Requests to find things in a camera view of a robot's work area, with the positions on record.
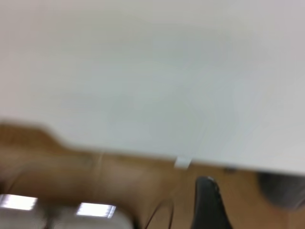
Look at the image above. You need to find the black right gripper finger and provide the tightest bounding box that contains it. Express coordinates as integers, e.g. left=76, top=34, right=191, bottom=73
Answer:
left=191, top=176, right=235, bottom=229

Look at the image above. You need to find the white tape tab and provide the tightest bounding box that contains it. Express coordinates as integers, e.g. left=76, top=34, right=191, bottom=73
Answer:
left=174, top=156, right=192, bottom=169

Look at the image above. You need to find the dark round object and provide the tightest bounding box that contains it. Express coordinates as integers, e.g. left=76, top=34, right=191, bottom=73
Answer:
left=256, top=171, right=305, bottom=213

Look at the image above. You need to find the dark red cable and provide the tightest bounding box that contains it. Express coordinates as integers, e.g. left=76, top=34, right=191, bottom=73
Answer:
left=144, top=199, right=175, bottom=229

